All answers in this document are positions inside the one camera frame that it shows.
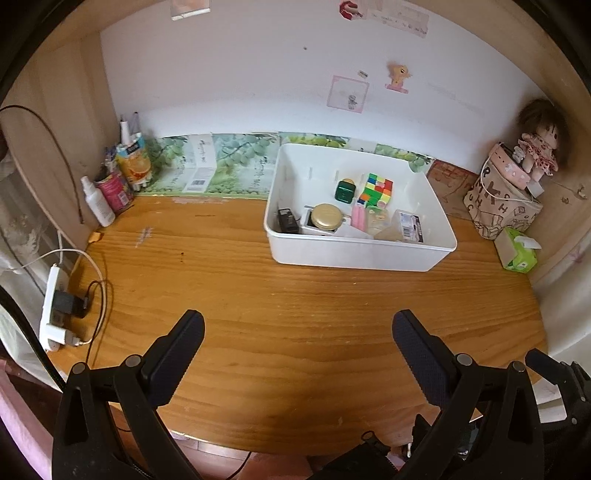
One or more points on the white plastic clip holder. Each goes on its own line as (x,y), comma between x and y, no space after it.
(392,233)

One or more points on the round gold compact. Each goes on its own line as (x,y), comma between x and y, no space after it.
(326,217)

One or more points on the green perfume bottle gold cap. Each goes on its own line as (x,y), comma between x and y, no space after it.
(345,191)

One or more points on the pink power strip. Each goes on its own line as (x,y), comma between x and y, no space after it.
(501,158)

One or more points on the rag doll brown hair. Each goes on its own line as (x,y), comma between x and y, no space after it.
(545,142)

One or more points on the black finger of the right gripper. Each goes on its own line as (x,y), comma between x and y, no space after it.
(572,381)

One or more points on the black plug adapter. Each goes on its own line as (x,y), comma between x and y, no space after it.
(288,222)

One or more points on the white plastic storage bin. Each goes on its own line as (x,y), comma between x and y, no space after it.
(307,175)

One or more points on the white kids camera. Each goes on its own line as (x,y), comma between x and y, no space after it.
(310,229)

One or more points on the clear acrylic box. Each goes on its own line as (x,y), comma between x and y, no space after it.
(377,220)

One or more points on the pink tin can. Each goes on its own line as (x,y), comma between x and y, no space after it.
(116,192)

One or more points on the pink eraser sticks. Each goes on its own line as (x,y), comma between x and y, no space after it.
(358,217)

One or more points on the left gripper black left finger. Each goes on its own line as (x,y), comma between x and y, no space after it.
(108,426)

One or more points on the white angular plastic box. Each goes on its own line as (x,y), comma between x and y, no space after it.
(346,230)

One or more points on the green tissue pack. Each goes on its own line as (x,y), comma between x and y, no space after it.
(516,251)

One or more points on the white power strip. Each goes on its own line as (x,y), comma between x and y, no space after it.
(52,331)

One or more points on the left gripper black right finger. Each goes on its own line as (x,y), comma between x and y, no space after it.
(488,426)

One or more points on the white spray bottle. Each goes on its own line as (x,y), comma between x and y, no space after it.
(97,203)

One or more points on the multicoloured puzzle cube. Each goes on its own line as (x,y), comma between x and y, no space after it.
(377,192)

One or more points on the small labelled plastic box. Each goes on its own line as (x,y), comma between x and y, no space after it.
(410,226)

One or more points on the patterned fabric storage bag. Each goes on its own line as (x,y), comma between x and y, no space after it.
(493,203)

